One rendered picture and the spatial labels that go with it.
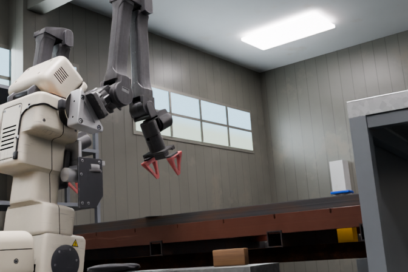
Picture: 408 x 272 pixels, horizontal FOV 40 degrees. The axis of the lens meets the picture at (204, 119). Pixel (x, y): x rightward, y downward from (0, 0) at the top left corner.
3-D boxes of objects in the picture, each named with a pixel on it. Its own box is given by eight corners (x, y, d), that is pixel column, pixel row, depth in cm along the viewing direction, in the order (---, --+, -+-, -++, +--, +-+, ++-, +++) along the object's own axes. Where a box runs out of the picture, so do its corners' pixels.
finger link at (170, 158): (173, 172, 200) (164, 148, 198) (189, 169, 195) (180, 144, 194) (162, 180, 194) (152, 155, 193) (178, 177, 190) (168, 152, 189)
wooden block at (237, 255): (213, 266, 173) (212, 250, 175) (218, 266, 179) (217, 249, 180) (245, 265, 171) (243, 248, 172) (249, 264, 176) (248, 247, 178)
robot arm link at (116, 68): (105, -12, 198) (125, -22, 192) (133, 5, 208) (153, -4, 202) (93, 107, 182) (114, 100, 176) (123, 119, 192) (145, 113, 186)
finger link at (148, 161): (159, 175, 204) (149, 151, 202) (173, 172, 199) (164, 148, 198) (147, 183, 198) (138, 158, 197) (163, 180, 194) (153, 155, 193)
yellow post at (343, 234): (344, 256, 184) (337, 197, 189) (360, 255, 182) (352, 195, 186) (340, 257, 180) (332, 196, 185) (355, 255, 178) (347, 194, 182)
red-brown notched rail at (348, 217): (4, 256, 239) (4, 241, 240) (399, 223, 161) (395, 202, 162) (-4, 257, 236) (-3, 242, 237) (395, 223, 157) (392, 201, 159)
